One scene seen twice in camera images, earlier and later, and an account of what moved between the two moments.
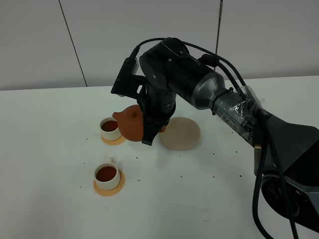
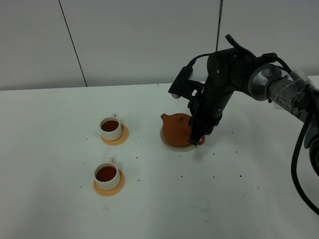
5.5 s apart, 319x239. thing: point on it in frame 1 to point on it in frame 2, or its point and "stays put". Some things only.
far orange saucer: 114,142 stays put
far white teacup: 109,129 stays put
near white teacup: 107,175 stays put
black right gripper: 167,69 to 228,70
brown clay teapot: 130,122 to 175,129
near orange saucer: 107,192 stays put
